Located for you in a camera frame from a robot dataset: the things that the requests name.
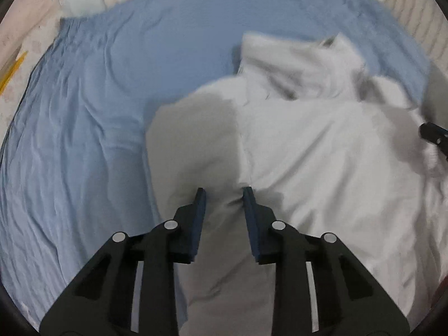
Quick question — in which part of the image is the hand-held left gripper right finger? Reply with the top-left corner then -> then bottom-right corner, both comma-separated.
243,186 -> 410,336

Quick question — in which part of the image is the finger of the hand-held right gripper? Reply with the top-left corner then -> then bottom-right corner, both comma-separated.
419,122 -> 448,161

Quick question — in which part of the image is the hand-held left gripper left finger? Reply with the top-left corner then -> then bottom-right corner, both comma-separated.
39,187 -> 207,336

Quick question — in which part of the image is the white large garment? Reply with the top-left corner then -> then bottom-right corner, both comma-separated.
145,31 -> 448,336

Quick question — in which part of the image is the blue bed sheet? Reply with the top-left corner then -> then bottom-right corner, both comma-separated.
0,0 -> 433,330

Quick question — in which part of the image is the dark red clothing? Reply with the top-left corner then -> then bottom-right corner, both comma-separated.
431,279 -> 448,310

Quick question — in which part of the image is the yellow strip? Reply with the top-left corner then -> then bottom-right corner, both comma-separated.
0,51 -> 29,96

